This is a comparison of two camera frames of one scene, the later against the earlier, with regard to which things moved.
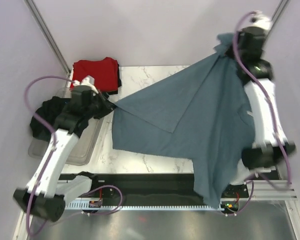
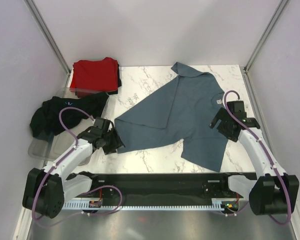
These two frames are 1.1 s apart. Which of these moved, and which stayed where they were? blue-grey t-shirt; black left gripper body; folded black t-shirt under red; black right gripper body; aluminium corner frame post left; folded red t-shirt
Moved: black right gripper body; black left gripper body; blue-grey t-shirt
Stayed: folded red t-shirt; aluminium corner frame post left; folded black t-shirt under red
